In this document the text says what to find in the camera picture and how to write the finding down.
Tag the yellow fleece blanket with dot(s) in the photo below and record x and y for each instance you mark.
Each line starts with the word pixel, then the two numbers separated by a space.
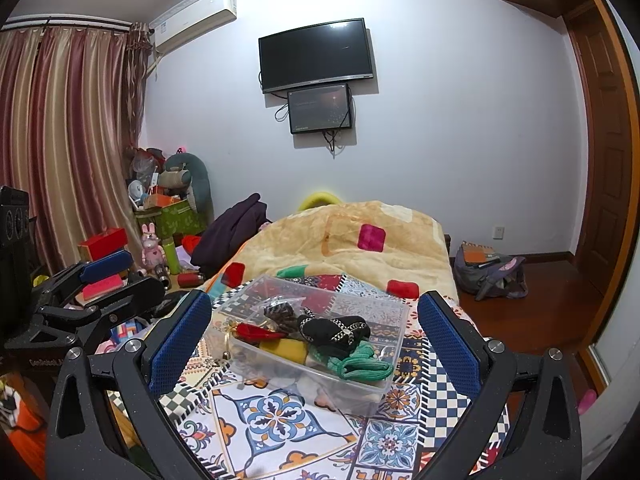
pixel 310 240

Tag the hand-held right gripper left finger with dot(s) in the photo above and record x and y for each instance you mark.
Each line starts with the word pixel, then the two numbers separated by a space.
pixel 179 342

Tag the pink box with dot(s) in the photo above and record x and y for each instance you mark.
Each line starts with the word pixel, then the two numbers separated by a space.
pixel 102 287

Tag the green bottle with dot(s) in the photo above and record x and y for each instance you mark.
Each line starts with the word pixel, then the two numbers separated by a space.
pixel 172 257

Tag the white curtain rail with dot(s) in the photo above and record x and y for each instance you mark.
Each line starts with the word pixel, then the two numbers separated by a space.
pixel 70 22

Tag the white wall outlet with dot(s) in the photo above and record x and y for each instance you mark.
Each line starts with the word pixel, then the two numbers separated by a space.
pixel 498 232

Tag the pink rabbit toy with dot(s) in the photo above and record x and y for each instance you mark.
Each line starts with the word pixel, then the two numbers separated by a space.
pixel 152 247

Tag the small black monitor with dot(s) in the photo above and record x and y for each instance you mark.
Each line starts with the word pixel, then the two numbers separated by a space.
pixel 320 110

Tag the red can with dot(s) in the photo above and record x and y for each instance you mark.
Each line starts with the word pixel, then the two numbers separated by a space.
pixel 190 280

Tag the grey plush toy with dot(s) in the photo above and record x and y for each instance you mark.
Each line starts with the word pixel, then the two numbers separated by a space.
pixel 200 185

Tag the orange bag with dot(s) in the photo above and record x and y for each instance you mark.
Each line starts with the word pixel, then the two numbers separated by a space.
pixel 30 440

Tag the striped red beige curtain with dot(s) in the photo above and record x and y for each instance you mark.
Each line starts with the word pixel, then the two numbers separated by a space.
pixel 65 125

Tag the yellow round object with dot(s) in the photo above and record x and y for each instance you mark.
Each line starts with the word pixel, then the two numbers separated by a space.
pixel 320 199

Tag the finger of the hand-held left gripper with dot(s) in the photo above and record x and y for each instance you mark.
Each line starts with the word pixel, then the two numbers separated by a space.
pixel 147 292
pixel 106 266

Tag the green knit cloth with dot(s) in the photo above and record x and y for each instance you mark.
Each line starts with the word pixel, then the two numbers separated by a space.
pixel 360 365

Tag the yellow cloth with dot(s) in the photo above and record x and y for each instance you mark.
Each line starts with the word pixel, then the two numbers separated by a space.
pixel 285 352

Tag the patterned tile-print bedsheet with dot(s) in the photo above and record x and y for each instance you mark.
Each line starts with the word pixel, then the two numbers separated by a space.
pixel 280 410

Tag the red cloth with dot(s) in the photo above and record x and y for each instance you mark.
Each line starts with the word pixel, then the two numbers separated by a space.
pixel 191 245

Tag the red box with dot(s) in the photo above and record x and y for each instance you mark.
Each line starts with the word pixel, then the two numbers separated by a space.
pixel 102 242

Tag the wooden door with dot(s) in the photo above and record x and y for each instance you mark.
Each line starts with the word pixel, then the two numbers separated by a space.
pixel 600 160

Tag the green patterned box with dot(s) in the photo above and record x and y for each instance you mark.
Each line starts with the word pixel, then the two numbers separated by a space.
pixel 175 220

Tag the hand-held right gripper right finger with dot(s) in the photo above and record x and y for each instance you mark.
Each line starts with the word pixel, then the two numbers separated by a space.
pixel 450 345

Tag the pink plastic object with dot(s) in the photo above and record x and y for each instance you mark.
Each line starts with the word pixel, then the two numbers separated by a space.
pixel 587 402

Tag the red cloth accessory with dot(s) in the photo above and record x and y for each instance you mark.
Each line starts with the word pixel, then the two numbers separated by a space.
pixel 255 332

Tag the orange notebook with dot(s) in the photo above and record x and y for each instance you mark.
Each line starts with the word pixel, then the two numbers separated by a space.
pixel 477 255

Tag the grey purple backpack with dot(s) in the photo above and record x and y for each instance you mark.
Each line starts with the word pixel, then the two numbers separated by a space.
pixel 495 280

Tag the wall-mounted black television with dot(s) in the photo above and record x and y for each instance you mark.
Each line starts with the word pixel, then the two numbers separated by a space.
pixel 315 55

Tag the dark purple jacket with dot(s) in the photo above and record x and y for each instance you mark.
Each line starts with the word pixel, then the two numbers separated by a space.
pixel 230 235

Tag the clear plastic storage box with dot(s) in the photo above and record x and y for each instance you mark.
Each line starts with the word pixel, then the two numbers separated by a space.
pixel 370 320

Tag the white air conditioner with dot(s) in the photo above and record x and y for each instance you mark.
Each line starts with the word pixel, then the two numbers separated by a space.
pixel 195 20

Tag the small white fan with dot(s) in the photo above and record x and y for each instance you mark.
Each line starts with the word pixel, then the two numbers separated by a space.
pixel 137 194

